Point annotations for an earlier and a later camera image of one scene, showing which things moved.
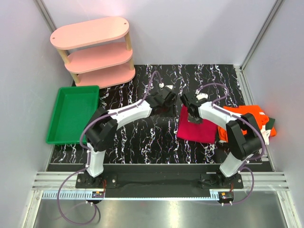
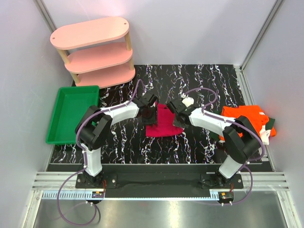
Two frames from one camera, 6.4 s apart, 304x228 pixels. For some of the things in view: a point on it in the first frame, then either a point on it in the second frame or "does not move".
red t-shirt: (204, 131) to (165, 127)
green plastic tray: (75, 107) does not move
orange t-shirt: (255, 110) does not move
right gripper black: (195, 121) to (176, 123)
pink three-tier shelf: (99, 54) does not move
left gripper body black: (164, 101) to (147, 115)
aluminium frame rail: (271, 180) does not move
